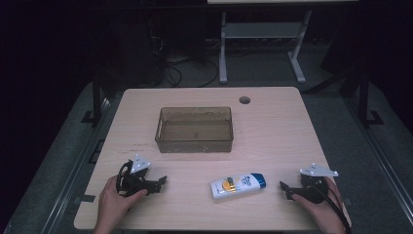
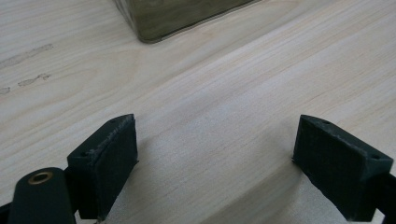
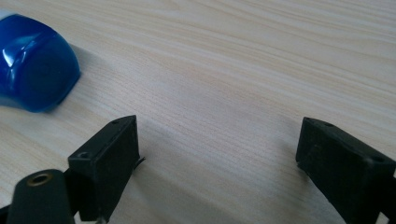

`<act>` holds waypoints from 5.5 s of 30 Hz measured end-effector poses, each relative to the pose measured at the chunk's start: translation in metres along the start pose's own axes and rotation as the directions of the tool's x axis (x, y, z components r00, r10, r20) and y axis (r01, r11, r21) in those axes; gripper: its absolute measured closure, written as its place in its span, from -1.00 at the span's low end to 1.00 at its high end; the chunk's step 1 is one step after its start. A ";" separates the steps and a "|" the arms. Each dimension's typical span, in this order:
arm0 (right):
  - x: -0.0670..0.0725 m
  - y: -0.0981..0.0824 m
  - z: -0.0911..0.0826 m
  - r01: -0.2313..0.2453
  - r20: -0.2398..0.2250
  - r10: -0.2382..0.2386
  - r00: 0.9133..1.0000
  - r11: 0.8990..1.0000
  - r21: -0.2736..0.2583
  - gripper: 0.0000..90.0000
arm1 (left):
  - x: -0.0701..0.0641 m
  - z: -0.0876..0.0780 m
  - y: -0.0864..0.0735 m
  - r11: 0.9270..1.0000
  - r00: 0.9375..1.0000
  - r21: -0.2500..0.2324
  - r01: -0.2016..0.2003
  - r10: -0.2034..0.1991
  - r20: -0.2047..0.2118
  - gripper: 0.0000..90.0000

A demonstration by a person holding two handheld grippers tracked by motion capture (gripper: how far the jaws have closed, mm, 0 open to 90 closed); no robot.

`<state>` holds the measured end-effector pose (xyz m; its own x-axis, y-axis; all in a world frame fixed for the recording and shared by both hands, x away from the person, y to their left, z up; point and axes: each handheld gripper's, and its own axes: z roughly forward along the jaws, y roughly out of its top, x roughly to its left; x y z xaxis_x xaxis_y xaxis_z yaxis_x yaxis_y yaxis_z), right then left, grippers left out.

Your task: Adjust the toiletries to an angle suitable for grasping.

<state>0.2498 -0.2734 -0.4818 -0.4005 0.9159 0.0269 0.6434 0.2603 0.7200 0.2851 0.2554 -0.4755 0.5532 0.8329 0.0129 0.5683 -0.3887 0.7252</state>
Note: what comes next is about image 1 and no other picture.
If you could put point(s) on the white bottle with blue cap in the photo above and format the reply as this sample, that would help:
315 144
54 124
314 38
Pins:
237 186

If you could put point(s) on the person's left hand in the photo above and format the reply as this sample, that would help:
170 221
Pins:
112 208

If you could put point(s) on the person's right hand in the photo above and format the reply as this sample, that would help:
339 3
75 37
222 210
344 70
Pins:
324 216

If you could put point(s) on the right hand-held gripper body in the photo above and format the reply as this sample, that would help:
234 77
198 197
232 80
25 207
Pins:
315 191

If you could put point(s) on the black tape strip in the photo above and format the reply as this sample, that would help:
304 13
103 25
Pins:
85 198

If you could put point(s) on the clear brown plastic container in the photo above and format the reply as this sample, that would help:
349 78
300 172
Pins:
195 131

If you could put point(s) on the grey metal stand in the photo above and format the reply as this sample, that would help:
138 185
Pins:
259 31

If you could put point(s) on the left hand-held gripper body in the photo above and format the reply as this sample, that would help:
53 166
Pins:
133 182

